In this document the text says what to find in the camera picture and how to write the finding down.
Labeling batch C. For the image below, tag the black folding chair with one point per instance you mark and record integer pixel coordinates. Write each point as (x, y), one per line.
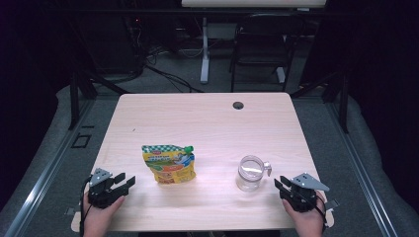
(263, 46)

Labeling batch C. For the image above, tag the yellow seasoning pouch green cap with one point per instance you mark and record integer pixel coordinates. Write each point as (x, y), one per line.
(169, 166)

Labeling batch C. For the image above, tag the aluminium floor rail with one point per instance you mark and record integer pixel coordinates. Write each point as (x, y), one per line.
(362, 164)
(42, 177)

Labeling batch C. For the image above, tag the grey tape strip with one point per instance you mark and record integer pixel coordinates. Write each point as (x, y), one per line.
(332, 204)
(70, 211)

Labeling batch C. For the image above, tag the dark computer equipment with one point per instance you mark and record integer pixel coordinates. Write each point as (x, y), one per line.
(108, 42)

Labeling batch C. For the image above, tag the white standing desk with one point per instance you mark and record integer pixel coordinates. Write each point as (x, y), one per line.
(205, 49)

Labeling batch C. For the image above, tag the person's right hand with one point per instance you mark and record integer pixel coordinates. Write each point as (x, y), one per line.
(309, 223)

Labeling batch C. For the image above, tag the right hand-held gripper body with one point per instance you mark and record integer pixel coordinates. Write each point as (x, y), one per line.
(301, 197)

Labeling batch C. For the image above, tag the person's left hand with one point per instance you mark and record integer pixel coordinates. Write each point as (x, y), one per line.
(97, 220)

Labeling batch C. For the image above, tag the clear jar with hinged lid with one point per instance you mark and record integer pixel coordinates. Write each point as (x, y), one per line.
(250, 174)

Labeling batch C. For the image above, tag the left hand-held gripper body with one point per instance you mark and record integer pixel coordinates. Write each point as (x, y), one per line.
(102, 194)

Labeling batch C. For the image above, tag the black metal frame stand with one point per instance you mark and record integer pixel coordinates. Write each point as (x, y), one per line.
(344, 105)
(75, 98)

